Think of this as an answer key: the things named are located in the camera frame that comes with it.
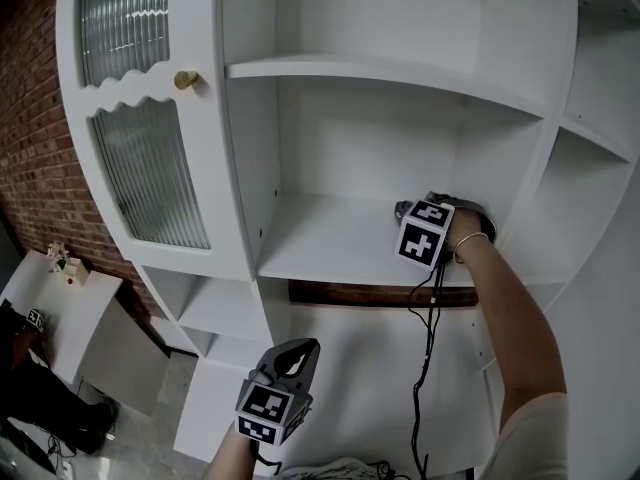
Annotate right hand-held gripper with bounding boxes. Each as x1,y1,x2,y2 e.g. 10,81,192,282
394,199,499,272

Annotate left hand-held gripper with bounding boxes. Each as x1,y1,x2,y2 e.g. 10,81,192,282
234,338,322,449

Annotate white desk with hutch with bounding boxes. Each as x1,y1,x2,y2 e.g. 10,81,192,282
54,0,640,365

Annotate person's right forearm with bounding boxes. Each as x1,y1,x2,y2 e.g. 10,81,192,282
452,240,567,419

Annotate person's left forearm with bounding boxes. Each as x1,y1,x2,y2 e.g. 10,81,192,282
203,425,262,480

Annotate white table top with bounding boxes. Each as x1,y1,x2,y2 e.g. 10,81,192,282
172,277,640,480

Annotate person's right hand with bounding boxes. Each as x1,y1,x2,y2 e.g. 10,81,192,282
446,209,489,255

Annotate small white side table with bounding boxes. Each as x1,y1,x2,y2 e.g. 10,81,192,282
0,249,169,417

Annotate white box with flowers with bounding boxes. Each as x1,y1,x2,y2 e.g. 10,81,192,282
46,241,89,287

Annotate white ribbed glass cabinet door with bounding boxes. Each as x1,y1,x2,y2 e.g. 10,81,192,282
56,0,257,283

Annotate black flat monitor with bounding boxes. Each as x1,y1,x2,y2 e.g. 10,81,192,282
0,417,56,475

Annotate gold round door knob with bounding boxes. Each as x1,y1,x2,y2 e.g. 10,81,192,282
173,69,200,92

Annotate thin metal bracelet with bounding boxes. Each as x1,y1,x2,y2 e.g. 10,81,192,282
451,230,492,265

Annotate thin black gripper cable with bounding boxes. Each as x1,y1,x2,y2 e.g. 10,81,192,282
406,266,437,330

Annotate thick black gripper cable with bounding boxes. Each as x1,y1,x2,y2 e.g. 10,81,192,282
410,261,447,475

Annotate floor cables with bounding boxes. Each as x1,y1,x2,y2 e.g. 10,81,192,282
44,431,77,475

